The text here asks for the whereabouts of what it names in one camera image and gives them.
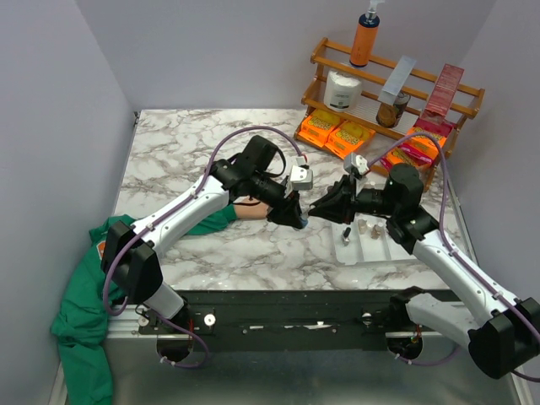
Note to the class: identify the clear polish bottle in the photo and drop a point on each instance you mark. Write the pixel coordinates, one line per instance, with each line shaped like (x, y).
(362, 226)

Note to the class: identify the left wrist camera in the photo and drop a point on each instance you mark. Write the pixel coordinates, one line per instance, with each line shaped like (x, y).
(300, 179)

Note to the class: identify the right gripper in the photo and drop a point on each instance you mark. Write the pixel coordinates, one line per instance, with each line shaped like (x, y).
(340, 203)

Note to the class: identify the dark glass jar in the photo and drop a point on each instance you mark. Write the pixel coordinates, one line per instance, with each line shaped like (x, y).
(389, 115)

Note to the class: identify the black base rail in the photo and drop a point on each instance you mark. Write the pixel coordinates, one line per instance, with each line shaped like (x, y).
(262, 321)

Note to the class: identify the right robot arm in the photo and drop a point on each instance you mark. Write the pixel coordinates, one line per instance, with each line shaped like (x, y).
(499, 330)

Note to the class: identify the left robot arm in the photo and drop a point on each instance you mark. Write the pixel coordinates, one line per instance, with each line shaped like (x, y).
(132, 251)

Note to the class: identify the wooden shelf rack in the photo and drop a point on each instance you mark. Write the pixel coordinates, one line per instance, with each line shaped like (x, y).
(466, 103)

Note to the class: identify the white organizer tray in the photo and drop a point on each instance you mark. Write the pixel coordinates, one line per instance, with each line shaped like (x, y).
(366, 252)

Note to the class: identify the orange pink box upper right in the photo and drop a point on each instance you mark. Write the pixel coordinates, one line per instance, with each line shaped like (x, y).
(421, 147)

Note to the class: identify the mannequin hand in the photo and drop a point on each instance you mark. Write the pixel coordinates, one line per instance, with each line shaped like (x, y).
(258, 211)

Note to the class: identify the orange spray bottle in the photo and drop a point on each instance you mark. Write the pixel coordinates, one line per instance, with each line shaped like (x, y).
(365, 35)

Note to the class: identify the blue nail polish bottle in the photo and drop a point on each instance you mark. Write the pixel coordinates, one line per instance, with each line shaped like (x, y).
(304, 221)

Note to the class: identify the grey blue tall box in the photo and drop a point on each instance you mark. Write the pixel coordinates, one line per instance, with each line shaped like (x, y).
(396, 80)

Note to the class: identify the orange box far left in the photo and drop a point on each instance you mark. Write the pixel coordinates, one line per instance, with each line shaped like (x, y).
(317, 127)

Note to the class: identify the black cap glitter polish bottle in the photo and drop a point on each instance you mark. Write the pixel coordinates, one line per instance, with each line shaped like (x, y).
(345, 236)

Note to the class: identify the white jar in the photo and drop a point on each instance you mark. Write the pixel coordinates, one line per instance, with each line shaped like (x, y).
(341, 91)

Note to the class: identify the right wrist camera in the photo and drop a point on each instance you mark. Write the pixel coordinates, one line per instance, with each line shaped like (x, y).
(356, 165)

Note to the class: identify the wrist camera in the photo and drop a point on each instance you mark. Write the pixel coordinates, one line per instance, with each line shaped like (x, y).
(356, 165)
(300, 179)

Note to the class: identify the orange pink box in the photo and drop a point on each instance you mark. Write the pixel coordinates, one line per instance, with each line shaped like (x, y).
(397, 156)
(421, 147)

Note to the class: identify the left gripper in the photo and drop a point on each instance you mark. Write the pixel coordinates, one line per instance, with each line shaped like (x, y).
(288, 211)

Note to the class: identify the gold glitter polish bottle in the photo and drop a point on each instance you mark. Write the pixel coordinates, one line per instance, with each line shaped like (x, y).
(376, 231)

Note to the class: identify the orange pink box lower right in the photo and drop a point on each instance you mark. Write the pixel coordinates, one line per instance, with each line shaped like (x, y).
(397, 156)

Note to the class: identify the red tall box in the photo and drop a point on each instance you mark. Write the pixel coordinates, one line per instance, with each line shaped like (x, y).
(446, 85)

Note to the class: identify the green jacket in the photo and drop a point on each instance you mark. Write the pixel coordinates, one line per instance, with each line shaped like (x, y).
(81, 323)

